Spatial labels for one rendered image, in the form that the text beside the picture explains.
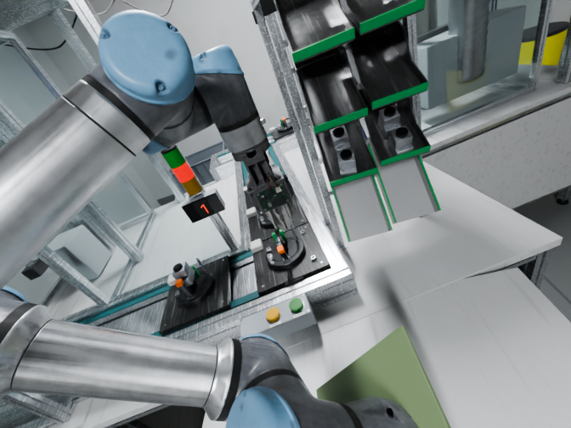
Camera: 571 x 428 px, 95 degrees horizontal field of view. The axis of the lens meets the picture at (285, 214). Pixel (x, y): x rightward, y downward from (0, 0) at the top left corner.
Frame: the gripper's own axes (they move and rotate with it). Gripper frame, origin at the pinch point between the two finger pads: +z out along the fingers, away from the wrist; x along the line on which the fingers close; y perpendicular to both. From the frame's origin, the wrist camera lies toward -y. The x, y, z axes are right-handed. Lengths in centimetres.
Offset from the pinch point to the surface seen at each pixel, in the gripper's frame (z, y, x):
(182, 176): -10.0, -29.3, -24.2
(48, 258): -1, -34, -81
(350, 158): -2.4, -11.8, 21.8
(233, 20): -59, -314, 24
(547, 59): 77, -196, 292
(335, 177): 3.2, -15.2, 17.4
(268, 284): 26.2, -9.3, -13.3
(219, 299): 26.2, -11.5, -30.0
